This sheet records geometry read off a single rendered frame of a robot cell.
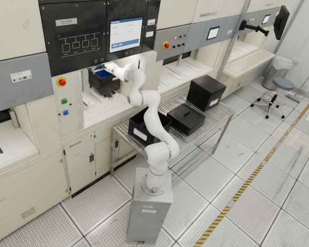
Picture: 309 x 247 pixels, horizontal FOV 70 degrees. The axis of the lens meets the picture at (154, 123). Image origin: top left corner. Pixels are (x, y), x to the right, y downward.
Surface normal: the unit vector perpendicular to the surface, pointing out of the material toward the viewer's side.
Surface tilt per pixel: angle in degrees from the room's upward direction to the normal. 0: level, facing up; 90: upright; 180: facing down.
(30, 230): 0
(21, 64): 90
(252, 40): 90
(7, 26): 90
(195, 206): 0
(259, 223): 0
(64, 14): 90
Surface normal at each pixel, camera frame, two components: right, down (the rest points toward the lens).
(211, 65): -0.69, 0.39
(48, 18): 0.71, 0.54
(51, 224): 0.16, -0.74
